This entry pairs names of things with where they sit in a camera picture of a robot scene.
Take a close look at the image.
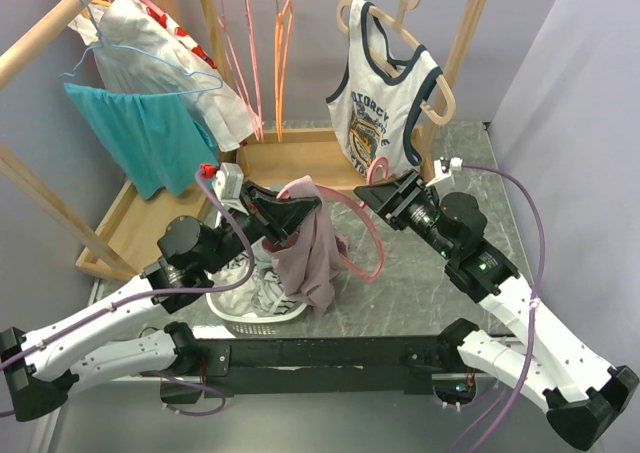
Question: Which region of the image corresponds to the orange plastic hanger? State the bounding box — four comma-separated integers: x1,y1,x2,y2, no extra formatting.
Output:
274,0,294,143

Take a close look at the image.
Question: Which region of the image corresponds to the blue wire hanger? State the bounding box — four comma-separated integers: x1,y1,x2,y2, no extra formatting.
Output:
58,0,224,95

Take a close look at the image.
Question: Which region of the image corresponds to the beige wooden hanger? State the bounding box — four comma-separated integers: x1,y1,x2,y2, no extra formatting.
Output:
335,0,458,127

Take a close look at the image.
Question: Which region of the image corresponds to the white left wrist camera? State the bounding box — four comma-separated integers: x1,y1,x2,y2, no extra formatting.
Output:
200,162,244,206

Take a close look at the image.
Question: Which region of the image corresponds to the white navy trimmed tank top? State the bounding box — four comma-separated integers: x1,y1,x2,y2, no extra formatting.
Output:
326,0,442,175

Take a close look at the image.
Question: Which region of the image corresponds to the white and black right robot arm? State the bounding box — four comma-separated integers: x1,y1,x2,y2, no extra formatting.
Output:
354,171,639,451

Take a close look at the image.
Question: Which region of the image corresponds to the thick pink plastic hanger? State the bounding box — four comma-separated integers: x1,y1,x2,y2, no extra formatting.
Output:
279,175,385,283

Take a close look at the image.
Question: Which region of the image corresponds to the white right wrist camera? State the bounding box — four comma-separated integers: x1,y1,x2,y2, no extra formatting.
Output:
427,157,463,188

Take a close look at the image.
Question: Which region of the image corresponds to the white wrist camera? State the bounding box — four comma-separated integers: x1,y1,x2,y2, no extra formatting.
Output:
200,162,244,206
427,157,463,188

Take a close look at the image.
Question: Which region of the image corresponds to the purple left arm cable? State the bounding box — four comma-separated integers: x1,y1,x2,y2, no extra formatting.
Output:
0,165,256,419

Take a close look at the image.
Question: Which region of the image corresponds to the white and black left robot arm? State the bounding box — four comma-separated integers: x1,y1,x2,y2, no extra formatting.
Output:
1,181,321,422

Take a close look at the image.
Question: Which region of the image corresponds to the teal garment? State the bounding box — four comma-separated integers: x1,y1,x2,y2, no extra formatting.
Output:
64,83,219,200

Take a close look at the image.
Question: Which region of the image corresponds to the mauve tank top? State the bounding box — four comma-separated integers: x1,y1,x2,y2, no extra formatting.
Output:
262,203,347,316

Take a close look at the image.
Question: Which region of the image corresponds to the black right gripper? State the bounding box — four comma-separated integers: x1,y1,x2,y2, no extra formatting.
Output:
352,169,457,260

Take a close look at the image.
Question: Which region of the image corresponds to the white shirt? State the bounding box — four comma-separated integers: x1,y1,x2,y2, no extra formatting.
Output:
92,0,259,152

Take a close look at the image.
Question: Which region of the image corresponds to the white perforated plastic basket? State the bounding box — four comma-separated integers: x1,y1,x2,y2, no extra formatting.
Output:
205,242,306,323

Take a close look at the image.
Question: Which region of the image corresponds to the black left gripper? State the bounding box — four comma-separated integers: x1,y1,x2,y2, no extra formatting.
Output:
202,179,322,274

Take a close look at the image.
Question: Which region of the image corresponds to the thin pink wire hanger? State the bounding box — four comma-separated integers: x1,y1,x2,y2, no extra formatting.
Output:
217,0,258,140

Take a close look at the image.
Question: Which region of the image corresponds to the white red patterned garment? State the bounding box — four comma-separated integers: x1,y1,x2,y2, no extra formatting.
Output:
67,0,251,149

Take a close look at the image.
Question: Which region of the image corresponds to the wooden back clothes rack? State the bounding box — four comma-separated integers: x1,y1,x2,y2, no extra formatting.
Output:
201,0,486,193

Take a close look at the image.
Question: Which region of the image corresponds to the wooden clothes rack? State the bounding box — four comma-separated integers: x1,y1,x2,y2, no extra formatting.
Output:
0,0,236,279
201,0,486,193

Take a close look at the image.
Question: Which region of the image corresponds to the black white striped tank top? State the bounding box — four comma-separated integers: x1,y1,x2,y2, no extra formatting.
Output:
219,252,306,319

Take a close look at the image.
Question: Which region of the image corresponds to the wooden left clothes rack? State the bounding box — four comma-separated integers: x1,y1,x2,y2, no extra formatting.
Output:
0,0,236,279

